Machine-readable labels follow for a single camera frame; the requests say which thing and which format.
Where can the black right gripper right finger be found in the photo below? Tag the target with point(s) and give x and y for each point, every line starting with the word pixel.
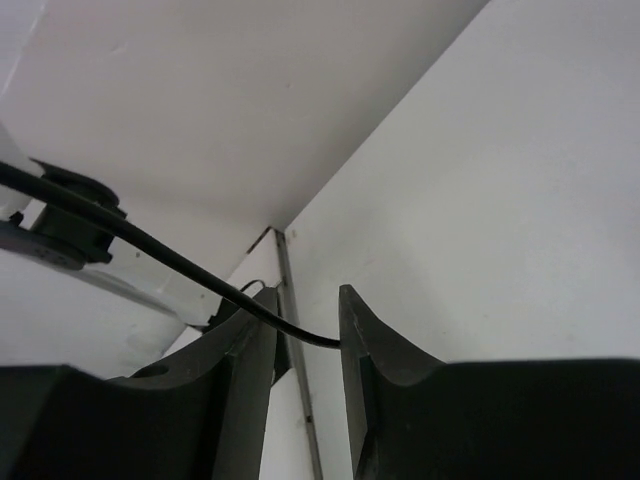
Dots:
pixel 413 416

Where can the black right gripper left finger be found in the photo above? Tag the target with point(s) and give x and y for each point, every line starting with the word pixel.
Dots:
pixel 199 413

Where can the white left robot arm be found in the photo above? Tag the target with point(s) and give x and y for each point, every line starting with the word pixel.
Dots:
pixel 63 241

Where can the aluminium table edge rail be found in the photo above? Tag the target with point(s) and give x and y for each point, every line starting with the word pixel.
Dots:
pixel 295 347

